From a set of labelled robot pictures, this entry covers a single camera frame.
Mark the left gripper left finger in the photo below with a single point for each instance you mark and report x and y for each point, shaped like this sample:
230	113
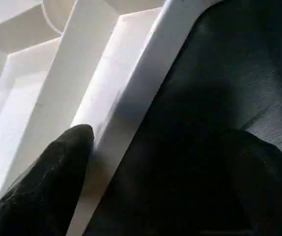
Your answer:
42	187

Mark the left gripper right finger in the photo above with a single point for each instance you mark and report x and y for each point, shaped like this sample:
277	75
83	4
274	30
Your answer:
264	191

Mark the white plastic table top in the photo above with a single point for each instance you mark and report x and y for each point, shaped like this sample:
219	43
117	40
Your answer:
97	73

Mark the black work surface mat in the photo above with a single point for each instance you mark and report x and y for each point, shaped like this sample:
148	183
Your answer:
219	98

